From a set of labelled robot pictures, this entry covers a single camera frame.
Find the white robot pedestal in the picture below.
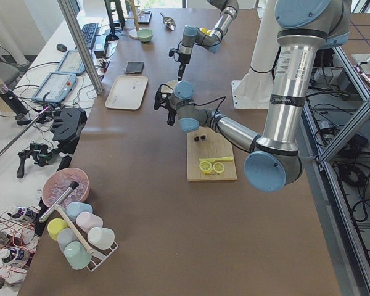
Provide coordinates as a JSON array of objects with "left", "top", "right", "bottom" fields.
[{"left": 232, "top": 0, "right": 279, "bottom": 109}]

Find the wooden rack handle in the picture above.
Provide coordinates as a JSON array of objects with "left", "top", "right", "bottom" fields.
[{"left": 55, "top": 206, "right": 94, "bottom": 255}]

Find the light blue plastic cup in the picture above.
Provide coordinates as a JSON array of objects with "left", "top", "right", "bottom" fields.
[{"left": 66, "top": 202, "right": 93, "bottom": 221}]

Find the mint green bowl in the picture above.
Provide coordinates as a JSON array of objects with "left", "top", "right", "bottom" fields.
[{"left": 136, "top": 28, "right": 154, "bottom": 43}]

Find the steel black-tipped muddler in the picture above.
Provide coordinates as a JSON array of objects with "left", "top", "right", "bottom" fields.
[{"left": 39, "top": 181, "right": 79, "bottom": 223}]

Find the wooden cutting board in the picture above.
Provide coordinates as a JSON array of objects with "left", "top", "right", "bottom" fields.
[{"left": 186, "top": 127, "right": 237, "bottom": 181}]

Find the blue teach pendant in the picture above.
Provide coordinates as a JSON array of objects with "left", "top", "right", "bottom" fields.
[
  {"left": 31, "top": 72, "right": 76, "bottom": 104},
  {"left": 57, "top": 50, "right": 86, "bottom": 76}
]

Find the dark red cherry pair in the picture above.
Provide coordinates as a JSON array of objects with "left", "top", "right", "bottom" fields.
[{"left": 194, "top": 134, "right": 207, "bottom": 142}]

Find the cream rabbit tray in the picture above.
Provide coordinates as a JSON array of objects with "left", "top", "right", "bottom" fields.
[{"left": 105, "top": 75, "right": 148, "bottom": 110}]

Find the pink ribbed bowl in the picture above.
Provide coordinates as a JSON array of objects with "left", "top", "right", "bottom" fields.
[{"left": 42, "top": 168, "right": 90, "bottom": 208}]

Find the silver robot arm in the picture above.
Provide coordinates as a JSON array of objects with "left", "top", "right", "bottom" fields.
[
  {"left": 154, "top": 1, "right": 351, "bottom": 192},
  {"left": 169, "top": 0, "right": 239, "bottom": 81}
]

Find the white wire cup rack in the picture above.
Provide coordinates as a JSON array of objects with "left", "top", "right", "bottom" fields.
[{"left": 85, "top": 242, "right": 119, "bottom": 273}]

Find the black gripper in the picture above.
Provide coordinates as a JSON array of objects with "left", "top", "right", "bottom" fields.
[
  {"left": 169, "top": 47, "right": 191, "bottom": 81},
  {"left": 154, "top": 86, "right": 176, "bottom": 126}
]

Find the yellow green plastic cup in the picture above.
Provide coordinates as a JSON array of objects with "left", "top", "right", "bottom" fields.
[{"left": 47, "top": 218, "right": 68, "bottom": 241}]

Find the lemon slice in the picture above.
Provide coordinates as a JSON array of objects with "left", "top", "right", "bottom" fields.
[
  {"left": 199, "top": 160, "right": 213, "bottom": 175},
  {"left": 212, "top": 162, "right": 225, "bottom": 174}
]

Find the black keyboard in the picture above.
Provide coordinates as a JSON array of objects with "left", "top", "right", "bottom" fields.
[{"left": 81, "top": 23, "right": 99, "bottom": 49}]

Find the pale pink plastic cup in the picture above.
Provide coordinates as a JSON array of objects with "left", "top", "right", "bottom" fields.
[{"left": 76, "top": 211, "right": 104, "bottom": 233}]

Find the grey folded cloth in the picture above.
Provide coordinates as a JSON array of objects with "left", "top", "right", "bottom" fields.
[{"left": 124, "top": 61, "right": 144, "bottom": 74}]

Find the black computer mouse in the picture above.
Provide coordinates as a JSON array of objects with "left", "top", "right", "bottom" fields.
[{"left": 56, "top": 43, "right": 67, "bottom": 52}]

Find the yellow lemon outer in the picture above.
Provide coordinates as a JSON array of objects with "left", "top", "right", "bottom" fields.
[{"left": 199, "top": 27, "right": 211, "bottom": 35}]

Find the yellow plastic knife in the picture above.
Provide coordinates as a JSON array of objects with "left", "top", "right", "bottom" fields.
[{"left": 199, "top": 156, "right": 234, "bottom": 163}]

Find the mint green plastic cup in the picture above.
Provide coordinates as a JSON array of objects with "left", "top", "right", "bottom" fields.
[{"left": 88, "top": 227, "right": 115, "bottom": 250}]

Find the cream round plate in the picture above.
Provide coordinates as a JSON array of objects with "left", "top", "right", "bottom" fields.
[{"left": 160, "top": 80, "right": 178, "bottom": 99}]

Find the steel ice scoop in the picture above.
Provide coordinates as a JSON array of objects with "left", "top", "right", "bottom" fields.
[{"left": 160, "top": 12, "right": 176, "bottom": 31}]

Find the grey green plastic cup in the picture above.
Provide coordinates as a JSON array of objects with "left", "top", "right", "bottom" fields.
[{"left": 57, "top": 228, "right": 92, "bottom": 270}]

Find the wooden glass stand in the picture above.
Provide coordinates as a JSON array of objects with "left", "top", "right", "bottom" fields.
[{"left": 126, "top": 0, "right": 140, "bottom": 39}]

